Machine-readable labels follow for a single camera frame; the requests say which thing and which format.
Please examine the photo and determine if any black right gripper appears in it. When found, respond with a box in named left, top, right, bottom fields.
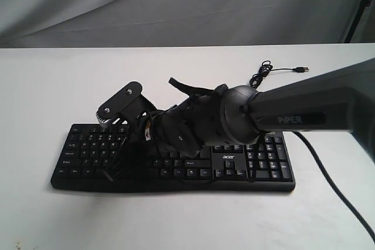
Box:
left=102, top=110, right=203, bottom=181

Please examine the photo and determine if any black tripod stand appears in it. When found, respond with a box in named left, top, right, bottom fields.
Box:
left=343, top=0, right=373, bottom=43

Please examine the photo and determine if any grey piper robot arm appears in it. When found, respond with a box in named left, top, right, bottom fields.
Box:
left=96, top=59, right=374, bottom=180

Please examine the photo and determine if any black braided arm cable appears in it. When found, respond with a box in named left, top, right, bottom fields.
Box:
left=292, top=131, right=375, bottom=241

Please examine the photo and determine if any black USB cable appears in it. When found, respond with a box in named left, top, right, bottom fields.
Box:
left=248, top=60, right=310, bottom=89

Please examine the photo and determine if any grey fabric backdrop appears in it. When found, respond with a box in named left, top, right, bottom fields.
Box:
left=1, top=0, right=360, bottom=48

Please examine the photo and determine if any black acer keyboard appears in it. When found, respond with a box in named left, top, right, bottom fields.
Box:
left=50, top=124, right=296, bottom=193

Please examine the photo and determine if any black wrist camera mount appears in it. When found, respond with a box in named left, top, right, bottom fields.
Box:
left=96, top=81, right=156, bottom=128

